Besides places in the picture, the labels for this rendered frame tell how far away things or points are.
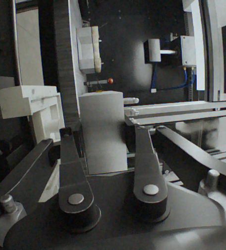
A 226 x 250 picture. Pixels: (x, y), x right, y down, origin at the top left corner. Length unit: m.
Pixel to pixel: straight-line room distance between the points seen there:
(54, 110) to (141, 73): 0.61
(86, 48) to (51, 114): 0.33
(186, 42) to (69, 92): 0.48
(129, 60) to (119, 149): 0.68
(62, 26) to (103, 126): 0.29
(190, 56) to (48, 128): 0.56
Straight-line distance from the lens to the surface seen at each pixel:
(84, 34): 0.50
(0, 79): 0.27
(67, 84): 0.37
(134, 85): 0.82
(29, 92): 0.19
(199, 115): 0.47
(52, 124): 0.25
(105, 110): 0.16
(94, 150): 0.18
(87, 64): 0.48
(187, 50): 0.65
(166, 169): 0.47
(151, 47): 0.60
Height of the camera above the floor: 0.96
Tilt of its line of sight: 5 degrees up
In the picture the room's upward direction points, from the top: 84 degrees clockwise
